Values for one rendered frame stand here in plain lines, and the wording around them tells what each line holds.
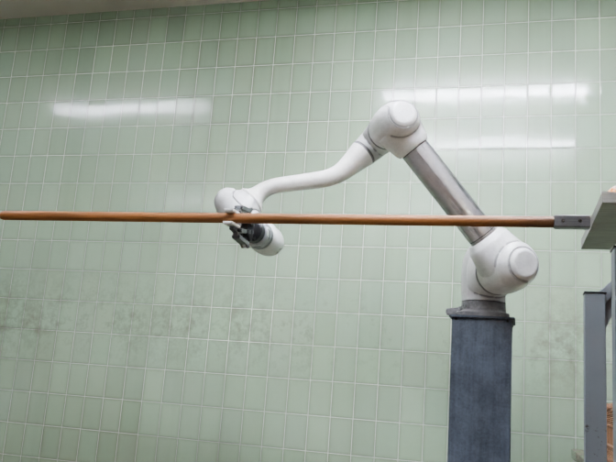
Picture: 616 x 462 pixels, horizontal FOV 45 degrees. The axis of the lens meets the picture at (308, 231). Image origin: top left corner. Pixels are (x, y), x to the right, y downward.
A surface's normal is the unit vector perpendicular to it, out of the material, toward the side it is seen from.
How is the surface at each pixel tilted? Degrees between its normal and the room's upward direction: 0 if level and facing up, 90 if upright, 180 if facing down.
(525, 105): 90
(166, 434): 90
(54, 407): 90
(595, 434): 90
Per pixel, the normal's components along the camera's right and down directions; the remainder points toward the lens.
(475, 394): -0.26, -0.22
